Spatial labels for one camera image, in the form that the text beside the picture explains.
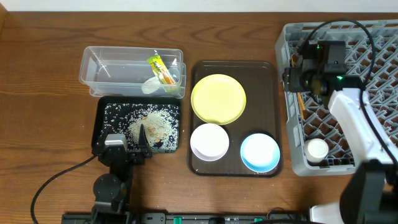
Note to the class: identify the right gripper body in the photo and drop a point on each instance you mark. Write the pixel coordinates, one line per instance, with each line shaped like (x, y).
(290, 79)

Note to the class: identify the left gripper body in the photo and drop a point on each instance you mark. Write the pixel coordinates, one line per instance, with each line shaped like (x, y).
(125, 156)

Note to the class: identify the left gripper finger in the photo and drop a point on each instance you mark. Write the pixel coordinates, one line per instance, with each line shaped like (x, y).
(143, 143)
(99, 145)

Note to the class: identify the rice and food scraps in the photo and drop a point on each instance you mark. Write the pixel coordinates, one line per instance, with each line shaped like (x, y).
(161, 124)

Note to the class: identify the white tissue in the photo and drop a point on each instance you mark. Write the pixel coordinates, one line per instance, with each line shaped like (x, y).
(152, 86)

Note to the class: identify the white bowl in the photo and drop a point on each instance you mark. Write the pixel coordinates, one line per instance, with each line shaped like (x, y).
(209, 142)

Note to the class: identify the white cup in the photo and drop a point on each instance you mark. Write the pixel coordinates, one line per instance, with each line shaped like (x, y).
(315, 150)

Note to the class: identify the green snack wrapper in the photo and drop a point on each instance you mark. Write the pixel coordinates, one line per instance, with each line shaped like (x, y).
(160, 70)

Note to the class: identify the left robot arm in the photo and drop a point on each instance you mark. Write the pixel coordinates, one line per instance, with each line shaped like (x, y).
(113, 190)

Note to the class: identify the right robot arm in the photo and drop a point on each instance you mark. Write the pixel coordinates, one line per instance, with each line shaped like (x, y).
(371, 194)

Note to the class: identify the black waste tray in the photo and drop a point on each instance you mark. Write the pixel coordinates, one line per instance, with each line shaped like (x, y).
(98, 126)

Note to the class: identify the grey dishwasher rack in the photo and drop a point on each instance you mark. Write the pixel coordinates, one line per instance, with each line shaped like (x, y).
(371, 54)

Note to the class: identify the dark brown serving tray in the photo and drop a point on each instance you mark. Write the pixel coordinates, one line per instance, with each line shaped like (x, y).
(261, 115)

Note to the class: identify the clear plastic bin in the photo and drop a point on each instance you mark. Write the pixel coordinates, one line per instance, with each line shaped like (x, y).
(122, 70)

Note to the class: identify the yellow plate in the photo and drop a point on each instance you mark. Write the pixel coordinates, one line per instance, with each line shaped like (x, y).
(218, 99)

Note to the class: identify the light blue bowl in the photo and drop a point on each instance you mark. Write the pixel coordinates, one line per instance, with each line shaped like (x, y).
(260, 153)

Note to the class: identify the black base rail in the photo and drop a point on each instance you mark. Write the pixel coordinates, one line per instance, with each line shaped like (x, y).
(162, 218)

